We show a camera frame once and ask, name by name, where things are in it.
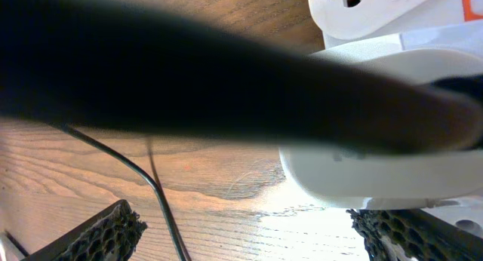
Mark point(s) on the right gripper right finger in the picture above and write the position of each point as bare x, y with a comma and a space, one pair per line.
413, 234

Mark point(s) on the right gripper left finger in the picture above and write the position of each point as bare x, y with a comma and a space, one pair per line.
110, 235

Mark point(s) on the white USB charger plug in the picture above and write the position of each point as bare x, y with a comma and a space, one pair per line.
347, 179

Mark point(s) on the white travel adapter plug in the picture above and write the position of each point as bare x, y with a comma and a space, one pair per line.
350, 19

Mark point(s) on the white power strip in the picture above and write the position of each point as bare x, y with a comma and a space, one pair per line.
435, 24

